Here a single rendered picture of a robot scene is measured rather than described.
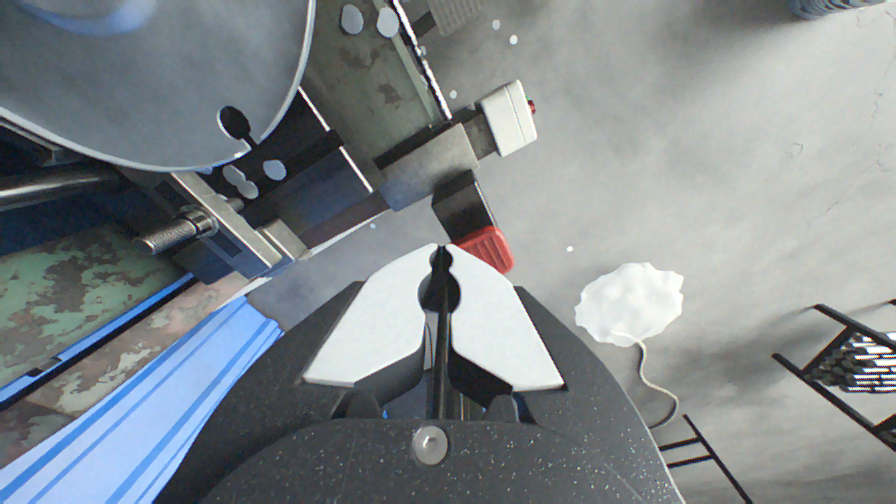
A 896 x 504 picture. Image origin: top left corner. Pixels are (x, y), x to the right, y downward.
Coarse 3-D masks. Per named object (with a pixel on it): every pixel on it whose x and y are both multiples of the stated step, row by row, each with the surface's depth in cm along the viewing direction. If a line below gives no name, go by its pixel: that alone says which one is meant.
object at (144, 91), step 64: (0, 0) 14; (64, 0) 14; (128, 0) 14; (192, 0) 14; (256, 0) 14; (0, 64) 16; (64, 64) 16; (128, 64) 16; (192, 64) 16; (256, 64) 16; (64, 128) 18; (128, 128) 18; (192, 128) 18; (256, 128) 18
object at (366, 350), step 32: (416, 256) 11; (384, 288) 9; (416, 288) 9; (352, 320) 7; (384, 320) 7; (416, 320) 7; (320, 352) 6; (352, 352) 6; (384, 352) 6; (416, 352) 7; (352, 384) 6; (384, 384) 6; (416, 384) 7
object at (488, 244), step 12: (492, 228) 24; (456, 240) 26; (468, 240) 25; (480, 240) 24; (492, 240) 24; (504, 240) 25; (468, 252) 25; (480, 252) 25; (492, 252) 25; (504, 252) 25; (492, 264) 26; (504, 264) 26
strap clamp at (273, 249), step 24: (120, 168) 22; (168, 192) 23; (192, 192) 23; (192, 216) 23; (216, 216) 24; (144, 240) 20; (168, 240) 21; (216, 240) 26; (240, 240) 26; (264, 240) 28; (288, 240) 30; (240, 264) 27; (264, 264) 27; (288, 264) 29
